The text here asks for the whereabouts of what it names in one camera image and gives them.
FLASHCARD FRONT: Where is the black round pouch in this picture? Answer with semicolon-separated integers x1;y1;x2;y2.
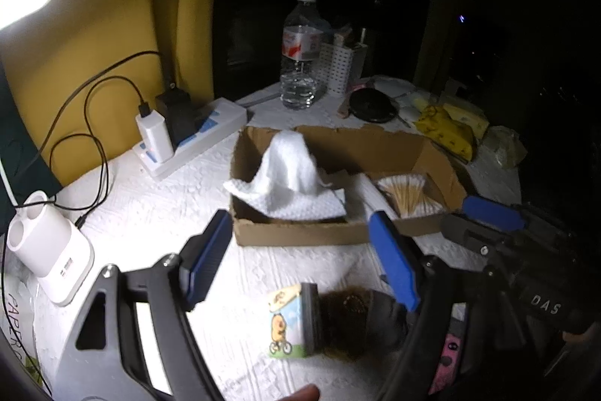
348;88;398;124

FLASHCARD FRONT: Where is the white usb charger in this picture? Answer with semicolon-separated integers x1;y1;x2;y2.
136;102;174;164

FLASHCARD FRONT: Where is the brown fuzzy plush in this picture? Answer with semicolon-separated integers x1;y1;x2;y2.
319;288;408;360

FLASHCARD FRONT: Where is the white power strip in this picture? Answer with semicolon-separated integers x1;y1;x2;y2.
133;98;249;181

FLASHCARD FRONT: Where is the pale tissue pack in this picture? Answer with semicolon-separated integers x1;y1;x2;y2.
440;95;489;141

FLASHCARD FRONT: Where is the clear water bottle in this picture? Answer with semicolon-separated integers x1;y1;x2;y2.
280;0;327;110

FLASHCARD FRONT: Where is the white paper towel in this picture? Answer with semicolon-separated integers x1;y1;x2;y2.
224;130;346;221

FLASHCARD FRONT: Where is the crumpled clear plastic bag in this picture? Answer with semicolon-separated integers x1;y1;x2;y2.
483;126;527;169

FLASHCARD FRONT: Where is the white embossed table cloth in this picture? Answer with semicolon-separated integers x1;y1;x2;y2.
7;85;521;400

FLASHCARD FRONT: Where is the pink plush toy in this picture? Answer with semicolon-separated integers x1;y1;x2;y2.
430;318;465;395

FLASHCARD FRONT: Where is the white earbud charging case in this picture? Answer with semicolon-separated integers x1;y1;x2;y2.
7;190;95;306

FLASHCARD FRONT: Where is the cartoon tissue pack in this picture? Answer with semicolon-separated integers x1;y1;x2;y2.
269;283;322;358

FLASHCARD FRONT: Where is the white perforated basket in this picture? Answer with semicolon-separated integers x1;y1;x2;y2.
314;44;368;98

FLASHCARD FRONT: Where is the black power adapter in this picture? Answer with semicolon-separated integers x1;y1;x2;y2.
155;85;196;148

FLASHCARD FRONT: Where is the brown cardboard box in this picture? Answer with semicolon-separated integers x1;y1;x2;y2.
228;125;467;246

